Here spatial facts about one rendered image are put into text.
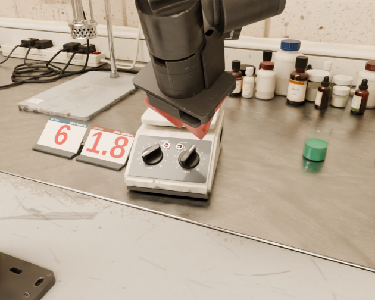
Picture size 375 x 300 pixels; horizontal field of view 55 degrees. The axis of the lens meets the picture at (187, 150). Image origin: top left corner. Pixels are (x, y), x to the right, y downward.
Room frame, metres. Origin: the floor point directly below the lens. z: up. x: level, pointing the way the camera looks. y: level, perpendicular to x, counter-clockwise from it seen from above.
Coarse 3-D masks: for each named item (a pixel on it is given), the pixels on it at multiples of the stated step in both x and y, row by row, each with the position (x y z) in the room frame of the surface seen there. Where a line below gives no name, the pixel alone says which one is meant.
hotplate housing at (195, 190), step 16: (224, 112) 0.61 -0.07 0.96; (144, 128) 0.52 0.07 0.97; (160, 128) 0.52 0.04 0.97; (176, 128) 0.52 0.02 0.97; (128, 176) 0.44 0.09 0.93; (208, 176) 0.43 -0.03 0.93; (160, 192) 0.43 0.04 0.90; (176, 192) 0.43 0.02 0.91; (192, 192) 0.42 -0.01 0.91; (208, 192) 0.42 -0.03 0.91
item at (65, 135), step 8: (48, 128) 0.61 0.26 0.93; (56, 128) 0.61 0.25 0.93; (64, 128) 0.60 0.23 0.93; (72, 128) 0.60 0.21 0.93; (80, 128) 0.59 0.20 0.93; (48, 136) 0.60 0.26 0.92; (56, 136) 0.59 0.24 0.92; (64, 136) 0.59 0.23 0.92; (72, 136) 0.58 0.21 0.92; (80, 136) 0.58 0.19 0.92; (56, 144) 0.58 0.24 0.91; (64, 144) 0.58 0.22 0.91; (72, 144) 0.57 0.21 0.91
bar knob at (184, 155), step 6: (186, 150) 0.47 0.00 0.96; (192, 150) 0.45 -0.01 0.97; (180, 156) 0.46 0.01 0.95; (186, 156) 0.45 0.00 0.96; (192, 156) 0.45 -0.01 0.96; (198, 156) 0.46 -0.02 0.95; (180, 162) 0.45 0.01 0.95; (186, 162) 0.44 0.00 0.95; (192, 162) 0.45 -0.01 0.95; (198, 162) 0.45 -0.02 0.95; (186, 168) 0.44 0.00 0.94
